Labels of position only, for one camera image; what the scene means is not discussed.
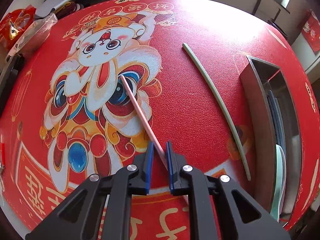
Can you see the red printed tablecloth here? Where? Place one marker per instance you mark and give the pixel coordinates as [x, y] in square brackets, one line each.
[195, 105]

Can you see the black metal folding frame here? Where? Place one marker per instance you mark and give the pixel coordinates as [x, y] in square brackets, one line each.
[257, 5]

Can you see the blue chopstick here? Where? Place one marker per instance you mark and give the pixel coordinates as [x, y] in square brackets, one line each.
[273, 115]
[280, 127]

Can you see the plastic wrapped bowl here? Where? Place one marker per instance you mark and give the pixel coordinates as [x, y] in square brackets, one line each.
[35, 35]

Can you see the stainless steel utensil holder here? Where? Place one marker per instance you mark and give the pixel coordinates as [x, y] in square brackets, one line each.
[255, 105]

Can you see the red printed fridge cloth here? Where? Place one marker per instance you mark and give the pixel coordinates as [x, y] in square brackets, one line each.
[311, 32]

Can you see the sage green chopstick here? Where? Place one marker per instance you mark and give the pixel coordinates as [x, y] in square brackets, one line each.
[220, 97]

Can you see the cream refrigerator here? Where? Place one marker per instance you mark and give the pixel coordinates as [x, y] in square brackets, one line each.
[307, 60]

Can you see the pink chopstick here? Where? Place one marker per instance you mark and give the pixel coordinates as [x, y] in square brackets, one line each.
[141, 115]

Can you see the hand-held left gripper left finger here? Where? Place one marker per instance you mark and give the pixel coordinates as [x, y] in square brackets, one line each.
[150, 167]

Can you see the mint green spoon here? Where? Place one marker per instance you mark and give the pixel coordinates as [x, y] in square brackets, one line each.
[281, 180]

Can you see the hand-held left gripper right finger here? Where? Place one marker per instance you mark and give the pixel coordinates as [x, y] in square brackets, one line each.
[170, 167]

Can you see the red orange snack bag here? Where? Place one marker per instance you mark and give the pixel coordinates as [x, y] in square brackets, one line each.
[15, 26]

